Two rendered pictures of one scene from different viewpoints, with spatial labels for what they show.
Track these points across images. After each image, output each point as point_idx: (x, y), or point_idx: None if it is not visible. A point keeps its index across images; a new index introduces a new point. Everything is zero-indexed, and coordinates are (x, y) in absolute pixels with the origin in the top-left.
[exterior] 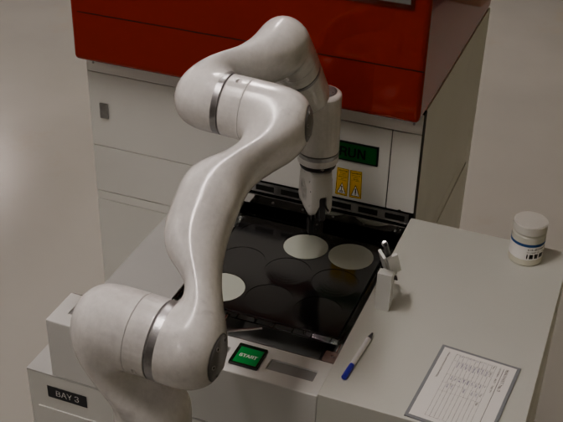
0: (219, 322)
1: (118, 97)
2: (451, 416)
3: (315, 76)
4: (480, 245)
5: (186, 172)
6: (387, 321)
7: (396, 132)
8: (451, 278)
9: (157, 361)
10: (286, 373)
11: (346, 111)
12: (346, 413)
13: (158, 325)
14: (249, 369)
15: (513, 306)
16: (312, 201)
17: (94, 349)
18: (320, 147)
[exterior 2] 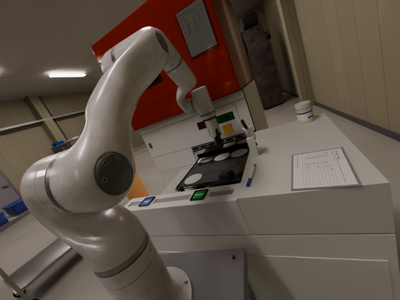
0: (107, 143)
1: (152, 138)
2: (322, 180)
3: (180, 59)
4: (286, 126)
5: (179, 153)
6: (260, 158)
7: (236, 102)
8: (280, 137)
9: (53, 190)
10: (218, 195)
11: (216, 104)
12: (256, 203)
13: (54, 161)
14: (200, 200)
15: (315, 132)
16: (212, 131)
17: (28, 202)
18: (206, 108)
